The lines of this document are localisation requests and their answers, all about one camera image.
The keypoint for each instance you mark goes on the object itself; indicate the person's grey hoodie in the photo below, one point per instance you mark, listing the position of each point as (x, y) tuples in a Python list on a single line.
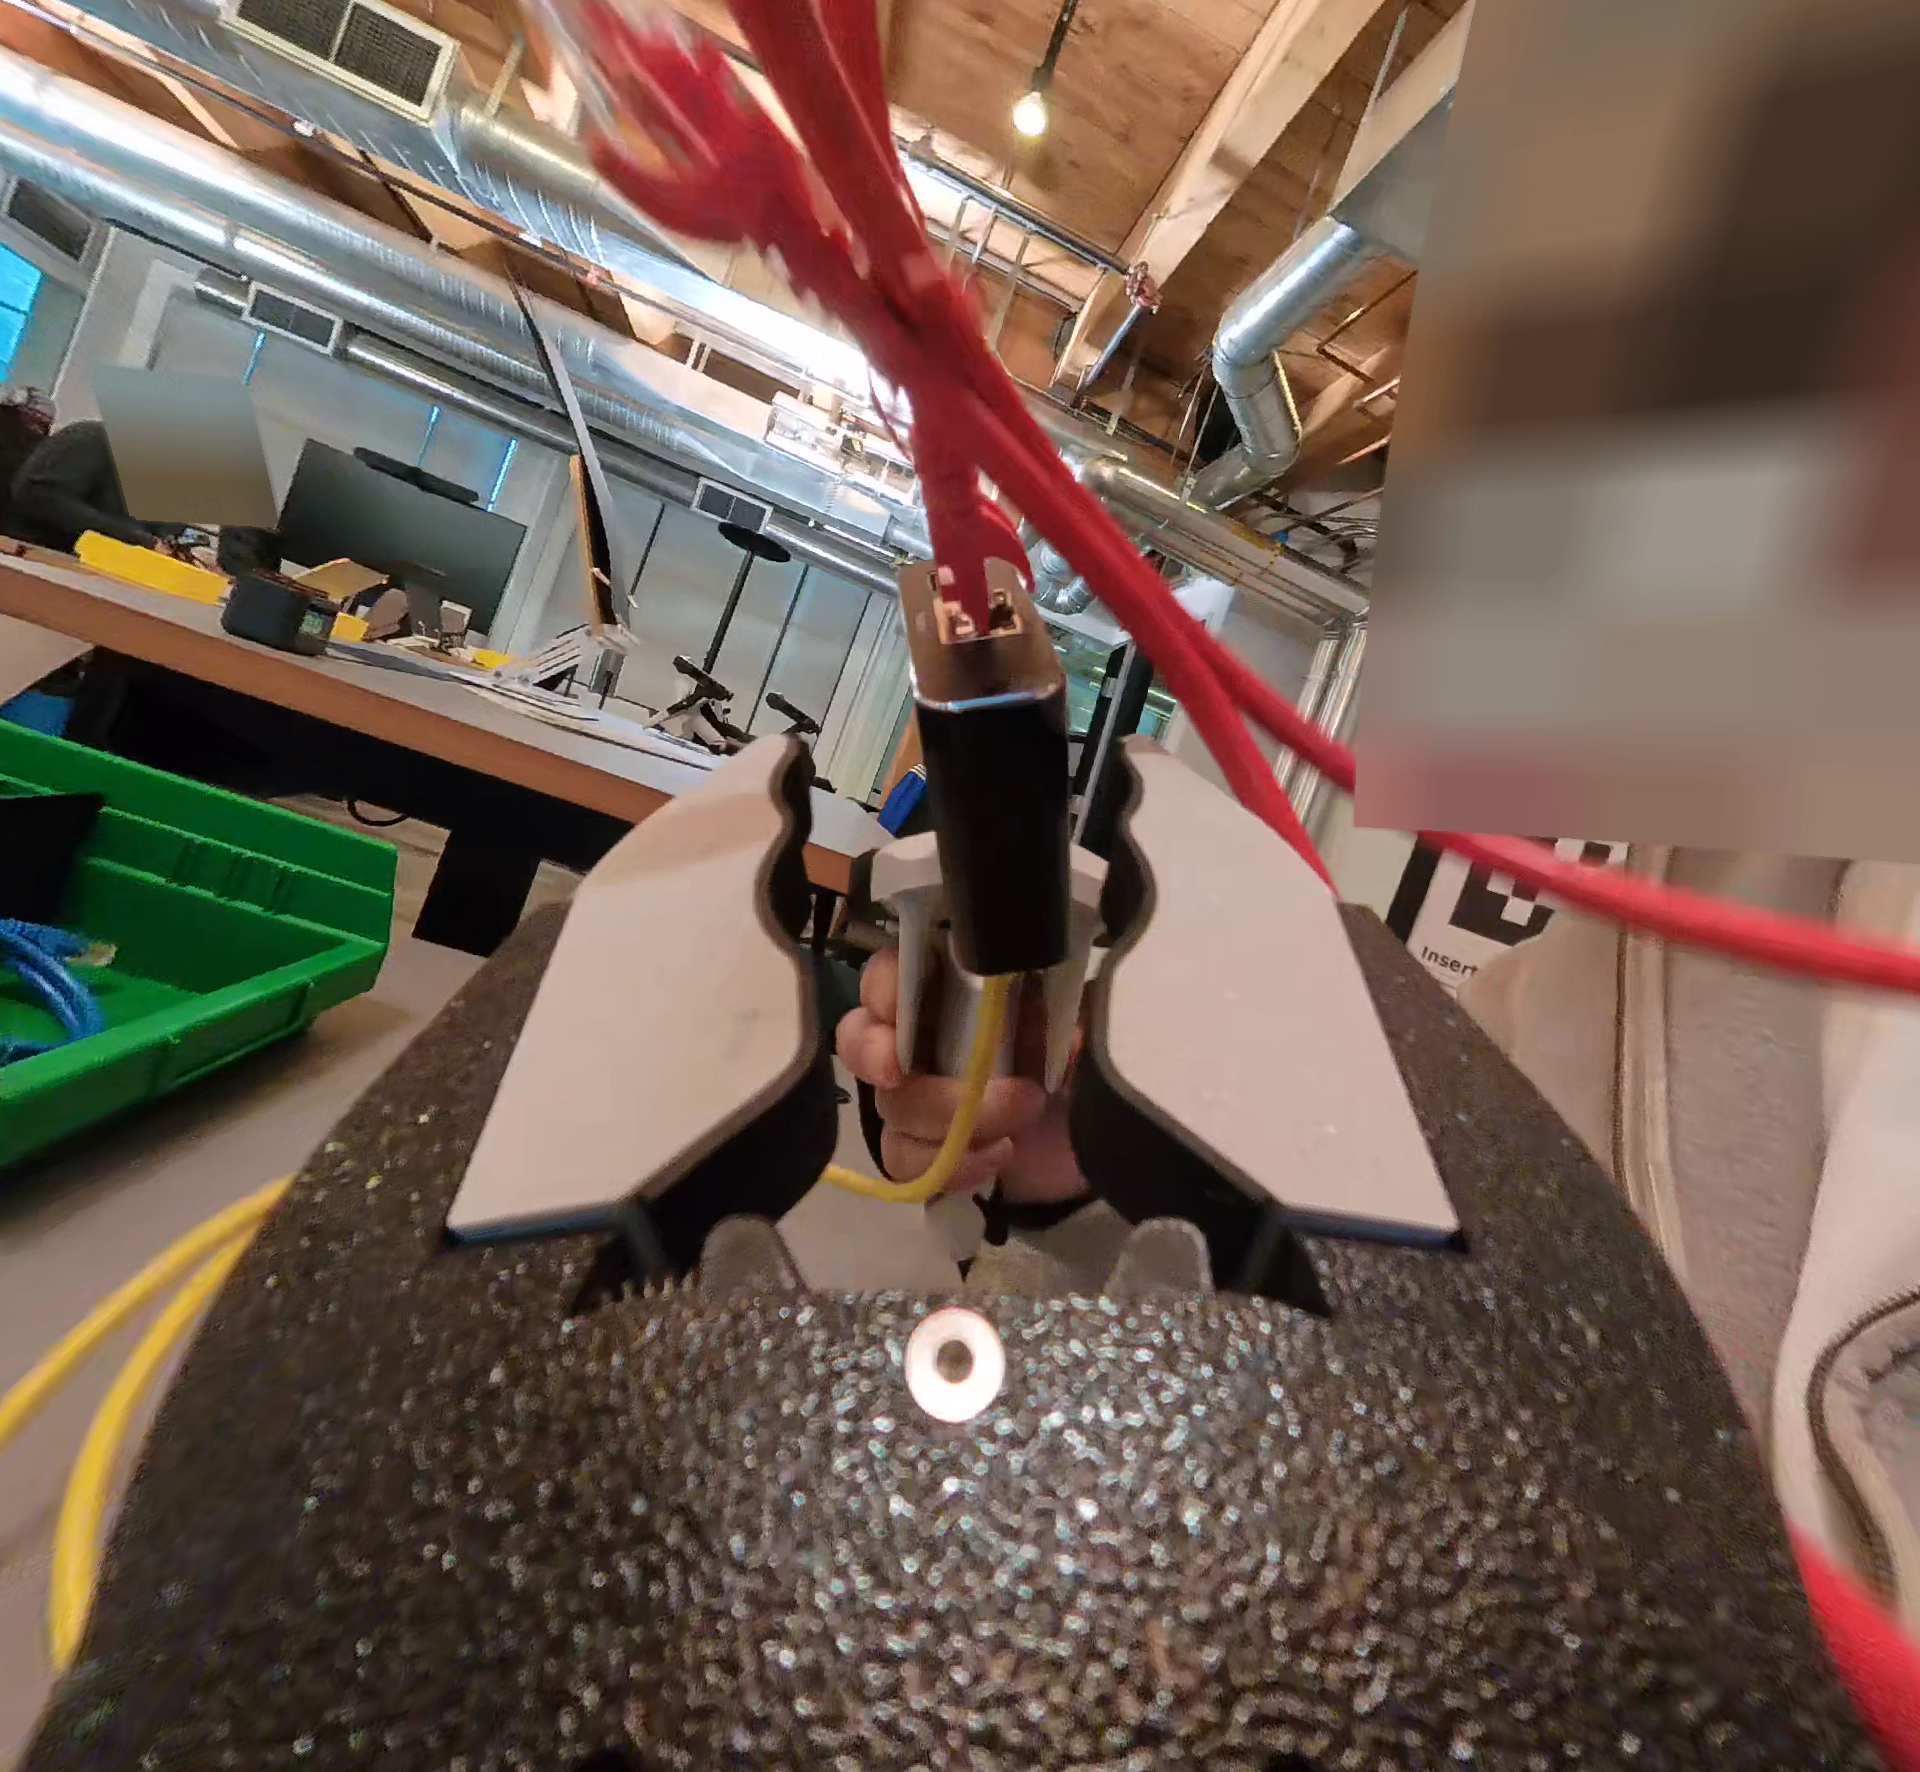
[(1859, 1203)]

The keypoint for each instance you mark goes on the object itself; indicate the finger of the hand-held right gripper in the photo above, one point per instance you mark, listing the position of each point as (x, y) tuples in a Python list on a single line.
[(933, 994), (1068, 1021)]

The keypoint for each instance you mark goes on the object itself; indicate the computer monitor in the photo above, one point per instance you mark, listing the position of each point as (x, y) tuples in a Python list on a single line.
[(398, 535)]

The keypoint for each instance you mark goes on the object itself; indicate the black ethernet splitter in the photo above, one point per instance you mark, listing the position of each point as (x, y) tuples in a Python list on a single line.
[(990, 828)]

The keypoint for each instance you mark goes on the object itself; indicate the white printed sign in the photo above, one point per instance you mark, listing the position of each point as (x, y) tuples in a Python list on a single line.
[(1500, 909)]

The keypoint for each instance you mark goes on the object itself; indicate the ceiling lamp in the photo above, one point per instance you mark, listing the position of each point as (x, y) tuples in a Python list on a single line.
[(1030, 116)]

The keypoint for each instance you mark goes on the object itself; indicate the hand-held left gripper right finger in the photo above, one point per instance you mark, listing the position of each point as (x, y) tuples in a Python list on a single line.
[(1259, 1038)]

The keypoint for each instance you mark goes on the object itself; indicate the bent metal air duct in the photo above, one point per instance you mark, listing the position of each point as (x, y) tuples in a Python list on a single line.
[(1276, 317)]

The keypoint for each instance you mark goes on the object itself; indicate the yellow plastic bin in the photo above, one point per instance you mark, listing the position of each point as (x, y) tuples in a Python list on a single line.
[(136, 554)]

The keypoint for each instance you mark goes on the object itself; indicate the green plastic bin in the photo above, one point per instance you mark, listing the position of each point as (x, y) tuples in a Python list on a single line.
[(211, 904)]

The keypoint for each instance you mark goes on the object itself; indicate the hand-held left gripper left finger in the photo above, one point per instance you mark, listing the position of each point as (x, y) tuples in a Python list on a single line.
[(659, 1007)]

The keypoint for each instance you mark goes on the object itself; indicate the black bin divider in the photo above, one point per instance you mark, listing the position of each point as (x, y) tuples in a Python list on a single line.
[(46, 851)]

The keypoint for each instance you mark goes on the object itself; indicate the long metal air duct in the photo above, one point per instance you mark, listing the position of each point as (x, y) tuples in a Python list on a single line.
[(301, 258)]

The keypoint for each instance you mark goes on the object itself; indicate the long work table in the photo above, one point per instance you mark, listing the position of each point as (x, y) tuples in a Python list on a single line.
[(449, 723)]

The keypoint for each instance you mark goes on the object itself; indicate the black stool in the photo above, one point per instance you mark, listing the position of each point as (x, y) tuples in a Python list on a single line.
[(744, 545)]

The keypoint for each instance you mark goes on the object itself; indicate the small black box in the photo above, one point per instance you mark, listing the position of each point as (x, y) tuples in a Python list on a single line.
[(279, 616)]

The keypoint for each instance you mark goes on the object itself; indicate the person's right hand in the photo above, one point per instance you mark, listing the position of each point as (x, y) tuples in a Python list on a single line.
[(916, 1127)]

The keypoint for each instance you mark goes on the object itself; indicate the wooden clipboard stand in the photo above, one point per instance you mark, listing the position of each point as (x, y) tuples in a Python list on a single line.
[(590, 541)]

